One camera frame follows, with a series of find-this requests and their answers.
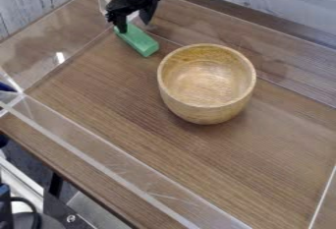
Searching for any green rectangular block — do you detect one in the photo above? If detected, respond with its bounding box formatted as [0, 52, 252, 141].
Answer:
[115, 24, 159, 57]

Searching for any light brown wooden bowl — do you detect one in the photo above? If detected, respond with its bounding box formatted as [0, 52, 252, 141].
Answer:
[158, 43, 256, 125]

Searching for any black table leg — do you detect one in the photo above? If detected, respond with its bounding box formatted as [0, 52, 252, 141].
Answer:
[48, 173, 63, 198]

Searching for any clear acrylic tray enclosure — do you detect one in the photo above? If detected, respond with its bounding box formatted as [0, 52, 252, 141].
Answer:
[0, 0, 336, 229]

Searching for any grey metal base plate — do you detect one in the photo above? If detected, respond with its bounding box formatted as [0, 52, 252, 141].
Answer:
[43, 192, 131, 229]

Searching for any black cable loop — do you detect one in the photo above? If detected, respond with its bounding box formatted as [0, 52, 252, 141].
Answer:
[0, 196, 43, 229]

